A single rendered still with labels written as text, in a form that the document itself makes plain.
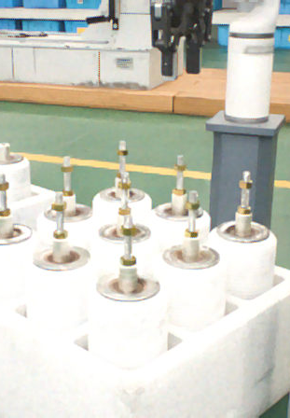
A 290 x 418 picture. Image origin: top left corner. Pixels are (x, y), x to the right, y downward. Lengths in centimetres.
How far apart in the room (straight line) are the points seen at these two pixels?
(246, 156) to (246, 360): 60
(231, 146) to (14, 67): 205
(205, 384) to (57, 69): 252
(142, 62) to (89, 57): 26
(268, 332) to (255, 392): 9
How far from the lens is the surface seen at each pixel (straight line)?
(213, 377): 86
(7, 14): 636
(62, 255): 86
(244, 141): 141
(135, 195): 110
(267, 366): 98
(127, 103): 303
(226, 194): 145
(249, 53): 140
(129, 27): 313
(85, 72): 317
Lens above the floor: 60
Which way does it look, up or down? 20 degrees down
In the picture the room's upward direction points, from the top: straight up
